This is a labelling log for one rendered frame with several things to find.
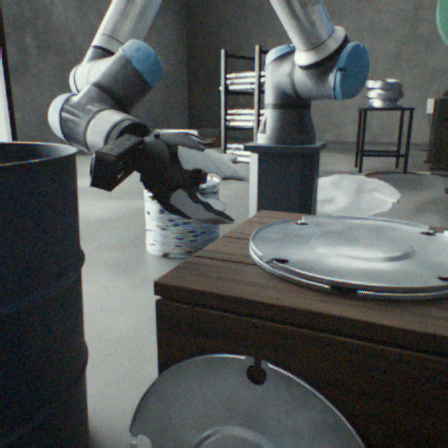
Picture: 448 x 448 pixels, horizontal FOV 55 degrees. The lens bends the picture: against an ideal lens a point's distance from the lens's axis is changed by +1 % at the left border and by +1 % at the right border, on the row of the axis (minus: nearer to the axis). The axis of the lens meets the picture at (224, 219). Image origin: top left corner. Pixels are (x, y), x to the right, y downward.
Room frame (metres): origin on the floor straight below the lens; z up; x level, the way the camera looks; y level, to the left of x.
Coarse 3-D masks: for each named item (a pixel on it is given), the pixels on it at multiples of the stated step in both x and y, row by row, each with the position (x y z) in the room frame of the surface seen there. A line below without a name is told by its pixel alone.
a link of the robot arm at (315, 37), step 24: (288, 0) 0.89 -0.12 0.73; (312, 0) 0.90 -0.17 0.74; (288, 24) 0.93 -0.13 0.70; (312, 24) 0.91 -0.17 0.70; (312, 48) 0.94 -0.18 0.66; (336, 48) 0.93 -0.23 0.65; (360, 48) 0.95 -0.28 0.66; (312, 72) 0.96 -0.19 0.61; (336, 72) 0.93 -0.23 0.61; (360, 72) 0.97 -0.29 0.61; (312, 96) 1.02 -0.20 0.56; (336, 96) 0.97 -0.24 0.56
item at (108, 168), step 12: (108, 144) 0.51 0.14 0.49; (120, 144) 0.52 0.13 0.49; (132, 144) 0.53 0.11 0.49; (96, 156) 0.47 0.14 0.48; (108, 156) 0.47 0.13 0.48; (120, 156) 0.49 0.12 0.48; (132, 156) 0.54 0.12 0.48; (96, 168) 0.47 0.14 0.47; (108, 168) 0.47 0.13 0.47; (120, 168) 0.49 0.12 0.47; (132, 168) 0.55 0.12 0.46; (96, 180) 0.47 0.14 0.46; (108, 180) 0.47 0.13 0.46; (120, 180) 0.50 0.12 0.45
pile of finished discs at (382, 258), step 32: (288, 224) 0.64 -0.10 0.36; (320, 224) 0.64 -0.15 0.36; (352, 224) 0.64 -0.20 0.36; (384, 224) 0.64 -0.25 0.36; (416, 224) 0.62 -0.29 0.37; (256, 256) 0.50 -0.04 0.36; (288, 256) 0.49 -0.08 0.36; (320, 256) 0.49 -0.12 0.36; (352, 256) 0.48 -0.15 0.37; (384, 256) 0.47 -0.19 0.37; (416, 256) 0.49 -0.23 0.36; (320, 288) 0.41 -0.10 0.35; (384, 288) 0.39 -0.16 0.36; (416, 288) 0.39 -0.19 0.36
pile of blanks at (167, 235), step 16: (208, 192) 1.53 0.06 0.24; (160, 208) 1.50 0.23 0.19; (160, 224) 1.50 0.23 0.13; (176, 224) 1.51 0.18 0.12; (192, 224) 1.49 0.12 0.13; (208, 224) 1.53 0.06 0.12; (160, 240) 1.51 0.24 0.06; (176, 240) 1.48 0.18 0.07; (192, 240) 1.51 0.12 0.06; (208, 240) 1.54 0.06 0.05; (160, 256) 1.50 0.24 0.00; (176, 256) 1.49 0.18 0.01
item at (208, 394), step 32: (160, 384) 0.42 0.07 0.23; (192, 384) 0.41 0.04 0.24; (224, 384) 0.39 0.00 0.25; (256, 384) 0.38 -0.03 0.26; (288, 384) 0.37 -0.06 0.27; (160, 416) 0.42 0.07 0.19; (192, 416) 0.40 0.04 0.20; (224, 416) 0.39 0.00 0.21; (256, 416) 0.38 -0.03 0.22; (288, 416) 0.37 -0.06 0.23; (320, 416) 0.35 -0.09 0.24
